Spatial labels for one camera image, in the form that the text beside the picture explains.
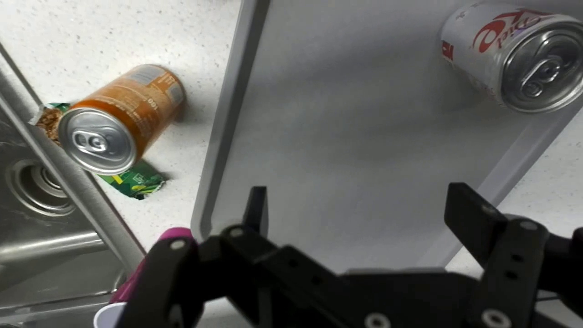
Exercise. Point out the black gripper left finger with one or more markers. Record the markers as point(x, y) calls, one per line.
point(182, 279)

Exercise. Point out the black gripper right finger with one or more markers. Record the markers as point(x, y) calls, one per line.
point(510, 255)

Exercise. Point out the orange soda can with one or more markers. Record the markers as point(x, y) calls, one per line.
point(133, 102)

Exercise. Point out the silver Diet Coke can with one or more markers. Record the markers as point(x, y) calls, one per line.
point(516, 55)

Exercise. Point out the grey plastic tray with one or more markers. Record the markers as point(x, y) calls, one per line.
point(352, 120)

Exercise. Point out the magenta plastic cup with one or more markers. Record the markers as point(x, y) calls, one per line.
point(130, 284)

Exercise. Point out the green snack packet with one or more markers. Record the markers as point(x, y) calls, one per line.
point(137, 182)

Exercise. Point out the stainless steel double sink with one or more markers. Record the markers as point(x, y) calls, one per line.
point(42, 242)

